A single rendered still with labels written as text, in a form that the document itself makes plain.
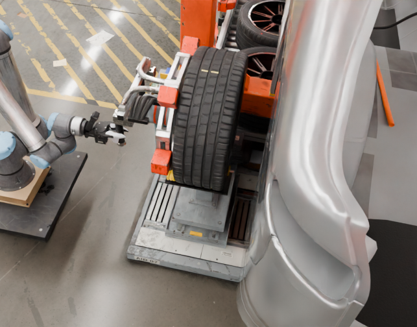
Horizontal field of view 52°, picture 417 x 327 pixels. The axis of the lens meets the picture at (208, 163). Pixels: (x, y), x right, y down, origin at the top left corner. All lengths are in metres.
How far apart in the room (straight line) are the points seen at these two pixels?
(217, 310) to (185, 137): 1.08
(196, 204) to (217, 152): 0.79
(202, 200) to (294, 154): 1.62
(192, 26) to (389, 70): 1.00
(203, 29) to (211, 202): 0.96
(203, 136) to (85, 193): 1.31
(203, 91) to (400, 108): 0.88
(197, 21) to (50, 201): 1.25
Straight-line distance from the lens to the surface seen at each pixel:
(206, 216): 2.47
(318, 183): 0.89
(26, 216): 2.51
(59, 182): 2.59
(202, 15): 2.27
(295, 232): 1.05
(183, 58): 1.99
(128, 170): 2.97
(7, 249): 2.80
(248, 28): 3.36
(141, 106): 1.88
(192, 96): 1.77
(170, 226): 2.52
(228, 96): 1.77
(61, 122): 2.12
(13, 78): 2.25
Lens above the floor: 2.31
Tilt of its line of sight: 50 degrees down
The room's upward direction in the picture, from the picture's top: 5 degrees clockwise
